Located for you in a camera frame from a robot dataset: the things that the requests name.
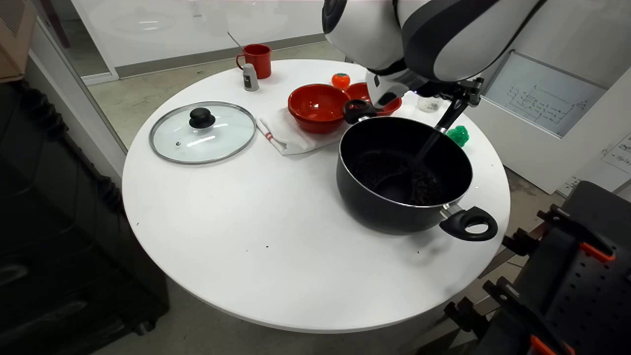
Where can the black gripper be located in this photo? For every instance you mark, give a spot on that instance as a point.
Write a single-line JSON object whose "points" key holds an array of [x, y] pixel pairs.
{"points": [[441, 88]]}

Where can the black spoon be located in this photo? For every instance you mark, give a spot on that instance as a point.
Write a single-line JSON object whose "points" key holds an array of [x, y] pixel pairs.
{"points": [[431, 145]]}

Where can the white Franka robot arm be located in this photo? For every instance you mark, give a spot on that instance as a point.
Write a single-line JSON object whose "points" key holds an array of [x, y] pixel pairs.
{"points": [[421, 32]]}

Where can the red bowl with dark contents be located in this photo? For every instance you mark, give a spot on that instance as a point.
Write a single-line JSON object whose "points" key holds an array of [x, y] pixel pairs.
{"points": [[358, 92]]}

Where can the black cooking pot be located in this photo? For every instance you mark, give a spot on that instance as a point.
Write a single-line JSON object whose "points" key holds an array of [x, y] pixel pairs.
{"points": [[368, 198]]}

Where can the glass pot lid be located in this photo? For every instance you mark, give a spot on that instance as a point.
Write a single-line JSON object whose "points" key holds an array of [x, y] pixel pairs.
{"points": [[179, 139]]}

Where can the clear plastic measuring cup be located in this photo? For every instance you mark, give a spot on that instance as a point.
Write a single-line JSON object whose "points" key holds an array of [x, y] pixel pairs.
{"points": [[431, 105]]}

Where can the green toy vegetable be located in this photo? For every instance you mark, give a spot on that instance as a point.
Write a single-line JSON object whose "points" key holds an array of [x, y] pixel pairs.
{"points": [[459, 135]]}

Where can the white panel with printed sheet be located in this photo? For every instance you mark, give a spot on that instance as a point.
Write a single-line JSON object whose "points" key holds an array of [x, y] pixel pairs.
{"points": [[553, 99]]}

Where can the small orange toy fruit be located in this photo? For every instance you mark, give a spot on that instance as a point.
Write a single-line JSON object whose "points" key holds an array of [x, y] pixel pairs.
{"points": [[340, 82]]}

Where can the empty red bowl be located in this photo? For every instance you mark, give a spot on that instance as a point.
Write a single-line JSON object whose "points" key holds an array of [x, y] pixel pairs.
{"points": [[319, 105]]}

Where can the black orange bar clamp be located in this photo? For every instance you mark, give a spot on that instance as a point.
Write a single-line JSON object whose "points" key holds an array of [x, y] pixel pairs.
{"points": [[575, 230], [520, 307]]}

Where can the red mug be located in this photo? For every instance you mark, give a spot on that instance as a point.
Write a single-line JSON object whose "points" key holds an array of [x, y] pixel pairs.
{"points": [[260, 60]]}

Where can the small grey shaker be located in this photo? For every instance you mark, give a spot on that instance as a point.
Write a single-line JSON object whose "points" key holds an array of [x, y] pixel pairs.
{"points": [[250, 78]]}

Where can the thin stick in mug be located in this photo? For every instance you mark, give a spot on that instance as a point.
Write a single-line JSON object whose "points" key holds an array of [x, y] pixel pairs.
{"points": [[236, 40]]}

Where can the black perforated workbench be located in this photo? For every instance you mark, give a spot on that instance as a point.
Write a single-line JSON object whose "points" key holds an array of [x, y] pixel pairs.
{"points": [[585, 303]]}

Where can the brown cardboard box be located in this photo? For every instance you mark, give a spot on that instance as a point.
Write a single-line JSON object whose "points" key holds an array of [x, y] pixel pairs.
{"points": [[13, 40]]}

